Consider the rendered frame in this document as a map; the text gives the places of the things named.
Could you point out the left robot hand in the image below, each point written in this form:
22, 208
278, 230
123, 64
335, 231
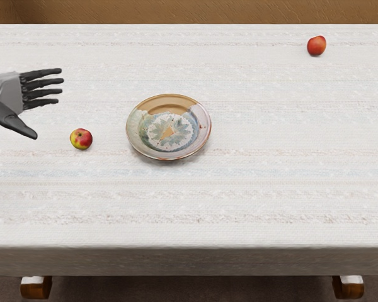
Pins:
6, 91

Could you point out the patterned ceramic plate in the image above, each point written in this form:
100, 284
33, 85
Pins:
169, 127

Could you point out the red yellow apple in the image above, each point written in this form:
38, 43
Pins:
81, 138

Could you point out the red orange apple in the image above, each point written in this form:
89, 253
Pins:
316, 45

